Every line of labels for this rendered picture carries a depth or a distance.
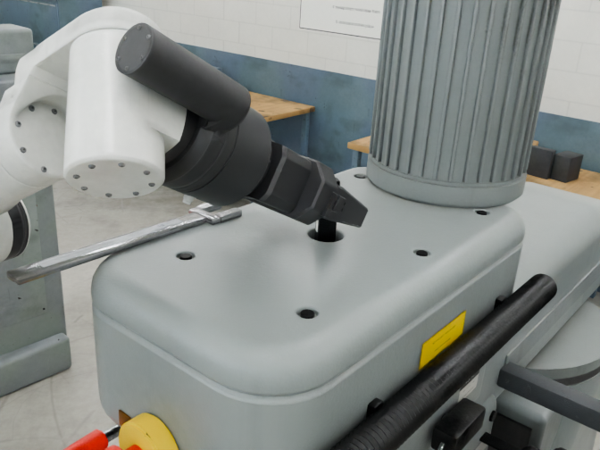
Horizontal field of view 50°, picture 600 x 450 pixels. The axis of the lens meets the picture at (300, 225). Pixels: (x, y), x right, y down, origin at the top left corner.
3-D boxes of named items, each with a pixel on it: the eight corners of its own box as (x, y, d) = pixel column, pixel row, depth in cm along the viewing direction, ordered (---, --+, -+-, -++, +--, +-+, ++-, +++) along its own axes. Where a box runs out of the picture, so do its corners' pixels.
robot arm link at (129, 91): (158, 227, 52) (30, 185, 43) (158, 110, 55) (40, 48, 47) (271, 185, 46) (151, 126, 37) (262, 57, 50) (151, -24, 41)
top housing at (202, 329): (270, 558, 49) (280, 383, 43) (73, 404, 64) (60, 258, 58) (516, 324, 83) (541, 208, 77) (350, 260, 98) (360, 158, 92)
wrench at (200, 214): (24, 291, 52) (22, 281, 52) (0, 274, 55) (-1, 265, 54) (241, 216, 70) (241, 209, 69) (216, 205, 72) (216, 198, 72)
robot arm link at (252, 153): (220, 213, 65) (127, 177, 55) (258, 124, 65) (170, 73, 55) (312, 255, 57) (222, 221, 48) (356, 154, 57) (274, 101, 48)
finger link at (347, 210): (352, 231, 63) (316, 214, 58) (364, 201, 63) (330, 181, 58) (364, 237, 62) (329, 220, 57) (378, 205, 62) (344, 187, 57)
